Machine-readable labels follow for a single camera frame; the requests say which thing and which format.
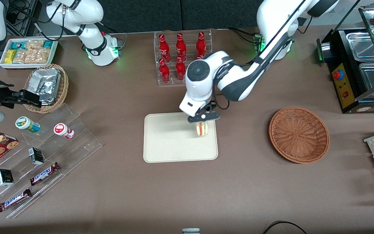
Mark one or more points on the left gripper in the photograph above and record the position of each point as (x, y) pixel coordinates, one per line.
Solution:
(207, 108)

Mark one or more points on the triangular sandwich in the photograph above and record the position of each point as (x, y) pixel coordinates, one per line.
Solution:
(202, 129)

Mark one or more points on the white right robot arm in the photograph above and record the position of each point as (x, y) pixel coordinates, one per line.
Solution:
(89, 19)

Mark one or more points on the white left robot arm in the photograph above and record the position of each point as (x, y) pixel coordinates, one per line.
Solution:
(239, 78)

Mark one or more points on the light wicker basket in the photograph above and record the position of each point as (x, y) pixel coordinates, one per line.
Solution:
(64, 84)

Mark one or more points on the cream plastic tray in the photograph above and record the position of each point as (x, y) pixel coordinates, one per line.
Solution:
(170, 139)

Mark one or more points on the white snack tray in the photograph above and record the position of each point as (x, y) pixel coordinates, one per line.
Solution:
(54, 48)

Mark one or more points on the brown wicker basket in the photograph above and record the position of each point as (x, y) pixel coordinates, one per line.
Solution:
(299, 135)

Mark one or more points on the silver foil pack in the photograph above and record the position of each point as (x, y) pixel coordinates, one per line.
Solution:
(45, 84)

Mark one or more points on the green lid yogurt cup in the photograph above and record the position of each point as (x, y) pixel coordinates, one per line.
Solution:
(27, 124)

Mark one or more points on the red lid yogurt cup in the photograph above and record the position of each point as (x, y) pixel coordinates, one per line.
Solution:
(63, 130)

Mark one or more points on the clear cracker pack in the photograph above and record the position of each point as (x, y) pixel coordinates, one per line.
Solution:
(34, 44)
(19, 56)
(37, 56)

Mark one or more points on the yellow snack packet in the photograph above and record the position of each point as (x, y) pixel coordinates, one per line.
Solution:
(10, 57)

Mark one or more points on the small black carton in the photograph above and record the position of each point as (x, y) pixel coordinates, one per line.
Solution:
(4, 177)
(36, 156)

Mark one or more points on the teal snack packet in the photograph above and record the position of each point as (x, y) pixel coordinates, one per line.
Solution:
(18, 45)
(47, 44)

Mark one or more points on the clear acrylic stepped display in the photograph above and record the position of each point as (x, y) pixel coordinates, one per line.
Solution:
(76, 143)

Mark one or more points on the snickers chocolate bar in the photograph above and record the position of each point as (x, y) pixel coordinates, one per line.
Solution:
(44, 174)
(14, 200)

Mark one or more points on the clear acrylic bottle rack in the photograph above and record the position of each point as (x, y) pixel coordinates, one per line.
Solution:
(156, 58)

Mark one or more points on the grey small device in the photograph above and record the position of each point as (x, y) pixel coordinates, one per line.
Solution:
(191, 231)

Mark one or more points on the red emergency button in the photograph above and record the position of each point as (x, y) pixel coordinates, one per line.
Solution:
(338, 74)

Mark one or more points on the black food warmer machine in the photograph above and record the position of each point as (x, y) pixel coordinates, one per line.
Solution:
(346, 94)

